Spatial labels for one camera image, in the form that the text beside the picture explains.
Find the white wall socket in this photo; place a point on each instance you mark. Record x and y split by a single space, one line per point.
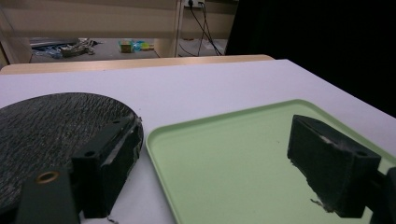
193 3

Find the grey cluttered pile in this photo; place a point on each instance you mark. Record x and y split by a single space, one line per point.
67 48

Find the light green plastic tray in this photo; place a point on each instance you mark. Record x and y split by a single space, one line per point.
230 161

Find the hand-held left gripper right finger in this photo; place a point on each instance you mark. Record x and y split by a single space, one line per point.
330 168

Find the colourful toy heap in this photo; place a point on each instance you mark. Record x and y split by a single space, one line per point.
135 46

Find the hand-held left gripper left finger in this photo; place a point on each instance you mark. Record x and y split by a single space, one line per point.
102 168

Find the black curtain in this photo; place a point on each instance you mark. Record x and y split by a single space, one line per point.
323 40

